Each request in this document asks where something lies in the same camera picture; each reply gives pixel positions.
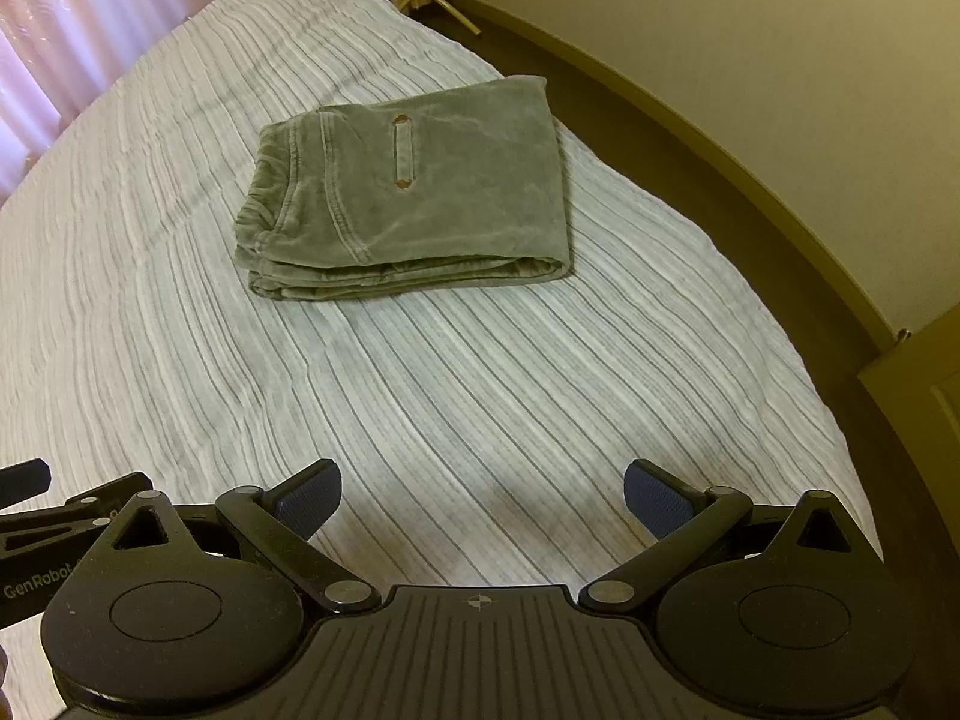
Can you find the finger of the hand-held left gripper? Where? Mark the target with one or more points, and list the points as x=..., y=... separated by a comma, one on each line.
x=82, y=510
x=22, y=481

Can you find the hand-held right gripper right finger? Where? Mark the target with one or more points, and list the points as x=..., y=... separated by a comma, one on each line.
x=660, y=499

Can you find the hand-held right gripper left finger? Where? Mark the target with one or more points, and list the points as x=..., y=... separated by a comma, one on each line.
x=307, y=499

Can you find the olive green velvet pants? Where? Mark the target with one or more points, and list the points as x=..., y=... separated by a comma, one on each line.
x=420, y=187

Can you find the striped white bed cover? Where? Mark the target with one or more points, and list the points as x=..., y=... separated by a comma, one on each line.
x=225, y=360

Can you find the cream door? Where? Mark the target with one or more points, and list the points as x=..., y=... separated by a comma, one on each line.
x=919, y=405

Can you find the pink curtain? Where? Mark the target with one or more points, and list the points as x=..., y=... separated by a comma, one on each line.
x=67, y=0

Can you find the wooden stand legs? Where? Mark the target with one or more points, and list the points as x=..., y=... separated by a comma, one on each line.
x=450, y=9

